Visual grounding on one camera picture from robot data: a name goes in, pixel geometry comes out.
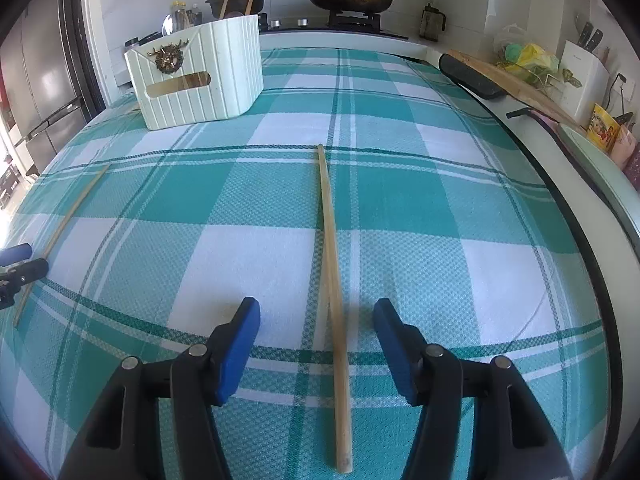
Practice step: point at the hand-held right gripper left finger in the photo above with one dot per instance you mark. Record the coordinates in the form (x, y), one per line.
(235, 355)

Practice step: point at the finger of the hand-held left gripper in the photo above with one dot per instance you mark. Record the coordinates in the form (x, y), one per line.
(27, 272)
(15, 254)

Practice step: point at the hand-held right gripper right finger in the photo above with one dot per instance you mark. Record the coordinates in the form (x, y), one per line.
(397, 355)

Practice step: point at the wooden chopstick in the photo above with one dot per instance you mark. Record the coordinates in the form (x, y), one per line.
(62, 227)
(326, 305)
(339, 385)
(249, 2)
(226, 5)

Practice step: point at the cream ribbed storage box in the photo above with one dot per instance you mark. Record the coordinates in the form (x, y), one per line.
(210, 75)

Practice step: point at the grey refrigerator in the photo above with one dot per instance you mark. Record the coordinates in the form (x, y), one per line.
(45, 75)

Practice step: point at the spice jar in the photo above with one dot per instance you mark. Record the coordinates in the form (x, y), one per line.
(132, 43)

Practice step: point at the pale green padded object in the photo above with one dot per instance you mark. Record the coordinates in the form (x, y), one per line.
(600, 180)

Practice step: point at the pink cloth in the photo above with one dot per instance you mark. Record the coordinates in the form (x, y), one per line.
(550, 122)

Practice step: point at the black pad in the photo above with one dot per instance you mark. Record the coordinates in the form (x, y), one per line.
(470, 77)

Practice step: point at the wooden cutting board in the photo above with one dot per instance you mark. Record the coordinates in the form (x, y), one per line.
(525, 92)

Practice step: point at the yellow lid jar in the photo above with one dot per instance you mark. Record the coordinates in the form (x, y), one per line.
(179, 12)

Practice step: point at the dark sauce bottle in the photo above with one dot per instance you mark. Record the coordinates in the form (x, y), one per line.
(196, 15)

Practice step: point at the yellow printed packet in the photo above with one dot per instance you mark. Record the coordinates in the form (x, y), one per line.
(604, 127)

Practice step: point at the bag of sponges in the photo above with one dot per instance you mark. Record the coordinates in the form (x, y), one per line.
(537, 80)

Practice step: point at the green sponge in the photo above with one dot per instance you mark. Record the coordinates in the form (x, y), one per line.
(512, 52)

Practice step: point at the white knife block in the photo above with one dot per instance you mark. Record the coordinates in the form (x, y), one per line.
(582, 85)

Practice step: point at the yellow sponge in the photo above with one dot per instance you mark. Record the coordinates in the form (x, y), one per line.
(537, 57)

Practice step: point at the glass pitcher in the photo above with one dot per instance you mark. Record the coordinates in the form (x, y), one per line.
(431, 22)

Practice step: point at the black clay pot orange lid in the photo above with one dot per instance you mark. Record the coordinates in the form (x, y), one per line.
(237, 2)

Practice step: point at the black gas stove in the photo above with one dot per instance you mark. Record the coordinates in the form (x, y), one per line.
(350, 22)

